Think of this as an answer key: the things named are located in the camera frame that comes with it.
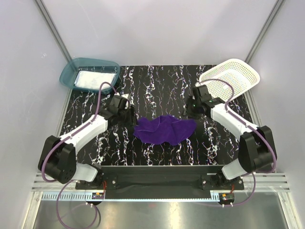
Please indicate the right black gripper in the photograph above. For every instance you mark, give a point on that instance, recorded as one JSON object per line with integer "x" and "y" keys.
{"x": 188, "y": 112}

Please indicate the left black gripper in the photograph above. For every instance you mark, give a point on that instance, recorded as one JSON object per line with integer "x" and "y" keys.
{"x": 132, "y": 121}

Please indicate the purple towel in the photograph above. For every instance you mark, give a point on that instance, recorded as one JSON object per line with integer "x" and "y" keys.
{"x": 165, "y": 128}

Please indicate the light blue towel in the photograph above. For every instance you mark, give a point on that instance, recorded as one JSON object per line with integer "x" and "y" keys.
{"x": 93, "y": 80}

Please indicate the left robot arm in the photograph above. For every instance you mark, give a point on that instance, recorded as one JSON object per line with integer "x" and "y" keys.
{"x": 58, "y": 162}

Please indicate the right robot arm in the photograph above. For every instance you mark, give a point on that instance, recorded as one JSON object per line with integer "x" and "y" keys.
{"x": 256, "y": 144}

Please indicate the white plastic basket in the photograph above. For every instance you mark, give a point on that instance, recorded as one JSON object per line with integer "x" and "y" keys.
{"x": 230, "y": 79}

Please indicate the teal plastic basin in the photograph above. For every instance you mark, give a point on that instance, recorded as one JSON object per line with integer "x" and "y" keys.
{"x": 71, "y": 70}

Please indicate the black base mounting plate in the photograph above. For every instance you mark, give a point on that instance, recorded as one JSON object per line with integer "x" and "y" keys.
{"x": 167, "y": 180}

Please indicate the left small circuit board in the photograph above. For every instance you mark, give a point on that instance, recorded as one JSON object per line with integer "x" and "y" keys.
{"x": 98, "y": 195}

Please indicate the small circuit board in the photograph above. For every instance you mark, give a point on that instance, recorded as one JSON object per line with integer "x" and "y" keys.
{"x": 98, "y": 195}
{"x": 227, "y": 197}

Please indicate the right small circuit board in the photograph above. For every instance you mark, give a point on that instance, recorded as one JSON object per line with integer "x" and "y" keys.
{"x": 227, "y": 197}

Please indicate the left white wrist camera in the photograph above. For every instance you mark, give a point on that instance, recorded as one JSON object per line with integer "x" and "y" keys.
{"x": 127, "y": 97}

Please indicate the white slotted cable duct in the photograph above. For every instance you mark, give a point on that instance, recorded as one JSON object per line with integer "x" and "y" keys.
{"x": 131, "y": 197}

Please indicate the right aluminium frame post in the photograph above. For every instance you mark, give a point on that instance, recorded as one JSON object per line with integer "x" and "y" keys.
{"x": 266, "y": 26}

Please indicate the aluminium frame post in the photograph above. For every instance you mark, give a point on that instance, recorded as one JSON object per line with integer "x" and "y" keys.
{"x": 52, "y": 27}
{"x": 266, "y": 26}

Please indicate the left aluminium frame post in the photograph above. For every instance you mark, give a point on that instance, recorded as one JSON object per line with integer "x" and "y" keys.
{"x": 52, "y": 27}

